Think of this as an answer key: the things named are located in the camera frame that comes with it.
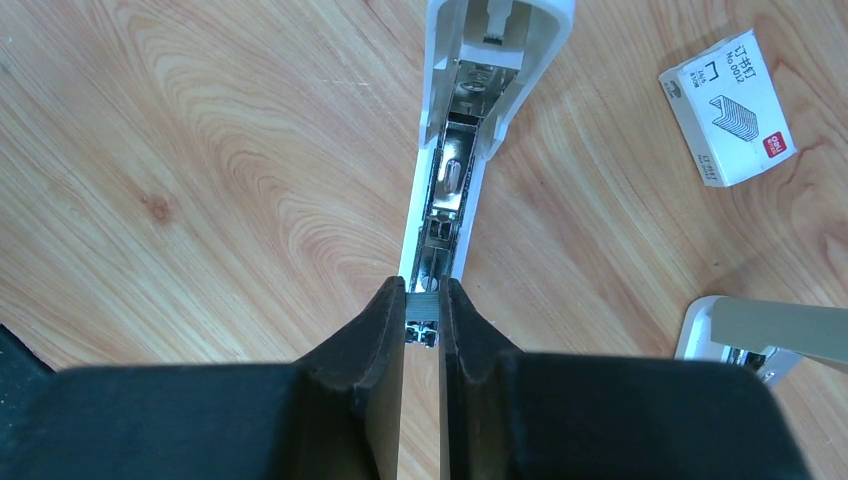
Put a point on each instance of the white staples box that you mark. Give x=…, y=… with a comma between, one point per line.
x=728, y=111

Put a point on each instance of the white stapler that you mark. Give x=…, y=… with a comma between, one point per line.
x=482, y=60

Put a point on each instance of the grey stapler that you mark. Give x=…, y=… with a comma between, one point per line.
x=764, y=337

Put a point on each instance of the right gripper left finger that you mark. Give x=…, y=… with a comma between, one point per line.
x=332, y=414

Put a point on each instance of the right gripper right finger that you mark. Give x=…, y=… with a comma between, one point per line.
x=511, y=414

